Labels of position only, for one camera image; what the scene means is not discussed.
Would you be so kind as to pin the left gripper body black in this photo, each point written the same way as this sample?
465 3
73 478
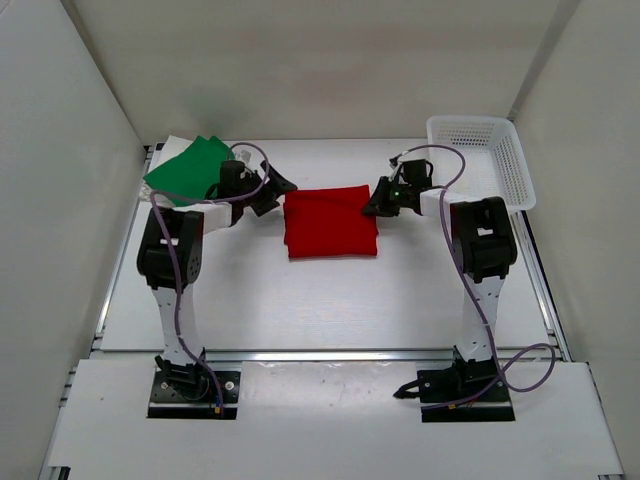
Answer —
251 180

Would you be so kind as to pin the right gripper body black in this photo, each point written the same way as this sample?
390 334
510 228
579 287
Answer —
403 193

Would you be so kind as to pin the green t shirt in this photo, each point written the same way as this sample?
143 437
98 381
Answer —
188 168

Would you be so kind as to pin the red t shirt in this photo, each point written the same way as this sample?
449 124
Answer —
327 223

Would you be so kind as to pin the white t shirt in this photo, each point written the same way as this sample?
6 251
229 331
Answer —
160 153

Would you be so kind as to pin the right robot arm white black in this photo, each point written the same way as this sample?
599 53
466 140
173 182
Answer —
481 241

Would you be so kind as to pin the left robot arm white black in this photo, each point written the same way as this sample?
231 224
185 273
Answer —
170 260

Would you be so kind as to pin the white plastic basket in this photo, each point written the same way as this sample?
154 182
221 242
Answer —
495 161

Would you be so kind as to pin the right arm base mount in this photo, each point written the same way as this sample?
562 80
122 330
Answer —
465 392

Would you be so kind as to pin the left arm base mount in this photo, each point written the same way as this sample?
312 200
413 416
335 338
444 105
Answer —
189 392

